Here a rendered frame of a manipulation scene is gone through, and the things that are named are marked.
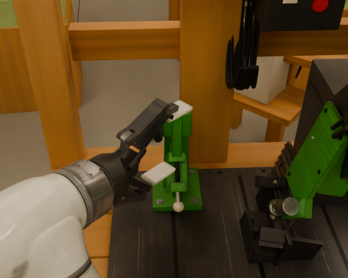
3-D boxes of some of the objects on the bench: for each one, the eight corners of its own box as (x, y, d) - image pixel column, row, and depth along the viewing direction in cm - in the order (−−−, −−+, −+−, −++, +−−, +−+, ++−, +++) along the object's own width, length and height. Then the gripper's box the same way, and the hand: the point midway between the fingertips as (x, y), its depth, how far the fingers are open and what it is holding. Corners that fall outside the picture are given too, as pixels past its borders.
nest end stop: (273, 247, 103) (283, 249, 98) (249, 244, 102) (258, 245, 97) (273, 242, 104) (283, 243, 99) (250, 239, 103) (259, 240, 98)
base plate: (595, 288, 99) (601, 283, 98) (105, 310, 95) (104, 305, 94) (484, 164, 132) (488, 159, 131) (116, 176, 128) (115, 171, 127)
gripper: (101, 257, 70) (178, 198, 86) (126, 126, 57) (212, 85, 73) (68, 230, 73) (148, 178, 89) (85, 100, 60) (176, 67, 76)
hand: (174, 139), depth 80 cm, fingers open, 13 cm apart
